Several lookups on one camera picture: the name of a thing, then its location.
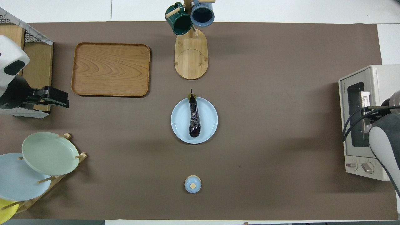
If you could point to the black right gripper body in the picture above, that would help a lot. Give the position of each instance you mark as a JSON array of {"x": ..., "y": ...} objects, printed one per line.
[{"x": 393, "y": 102}]

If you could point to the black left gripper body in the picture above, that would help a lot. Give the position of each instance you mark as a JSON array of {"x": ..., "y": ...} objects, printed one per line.
[{"x": 15, "y": 93}]

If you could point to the cream toaster oven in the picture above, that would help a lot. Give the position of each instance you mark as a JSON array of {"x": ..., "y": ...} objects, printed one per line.
[{"x": 384, "y": 75}]

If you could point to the dark purple eggplant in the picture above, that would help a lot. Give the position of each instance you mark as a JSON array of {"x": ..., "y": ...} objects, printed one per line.
[{"x": 194, "y": 122}]

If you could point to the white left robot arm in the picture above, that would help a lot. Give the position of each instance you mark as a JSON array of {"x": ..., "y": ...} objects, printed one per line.
[{"x": 9, "y": 53}]

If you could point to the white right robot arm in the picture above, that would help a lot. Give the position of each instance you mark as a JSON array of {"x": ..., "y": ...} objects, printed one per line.
[{"x": 386, "y": 147}]

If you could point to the wooden two-tier shelf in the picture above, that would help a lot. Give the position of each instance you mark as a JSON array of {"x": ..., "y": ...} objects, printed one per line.
[{"x": 39, "y": 65}]

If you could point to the pale green plate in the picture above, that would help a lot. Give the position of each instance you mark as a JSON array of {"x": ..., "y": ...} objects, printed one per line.
[{"x": 50, "y": 153}]

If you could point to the wooden plate rack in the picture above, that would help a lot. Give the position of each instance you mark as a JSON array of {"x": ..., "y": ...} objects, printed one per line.
[{"x": 82, "y": 155}]

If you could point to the wooden serving tray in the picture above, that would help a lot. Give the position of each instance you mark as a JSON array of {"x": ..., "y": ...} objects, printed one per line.
[{"x": 109, "y": 68}]

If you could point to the racked light blue plate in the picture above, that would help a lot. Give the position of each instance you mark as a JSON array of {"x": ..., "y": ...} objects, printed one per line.
[{"x": 18, "y": 184}]

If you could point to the yellow plate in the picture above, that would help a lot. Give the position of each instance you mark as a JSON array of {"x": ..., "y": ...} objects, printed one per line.
[{"x": 6, "y": 214}]

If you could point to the brown table mat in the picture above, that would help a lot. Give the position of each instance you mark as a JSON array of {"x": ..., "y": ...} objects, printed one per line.
[{"x": 265, "y": 125}]

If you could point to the wooden mug tree stand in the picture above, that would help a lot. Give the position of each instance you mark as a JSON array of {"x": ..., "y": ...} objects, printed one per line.
[{"x": 191, "y": 59}]

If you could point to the dark green mug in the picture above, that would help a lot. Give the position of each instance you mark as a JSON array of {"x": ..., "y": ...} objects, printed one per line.
[{"x": 180, "y": 23}]

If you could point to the blue mug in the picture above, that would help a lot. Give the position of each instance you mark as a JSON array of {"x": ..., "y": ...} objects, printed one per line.
[{"x": 202, "y": 15}]

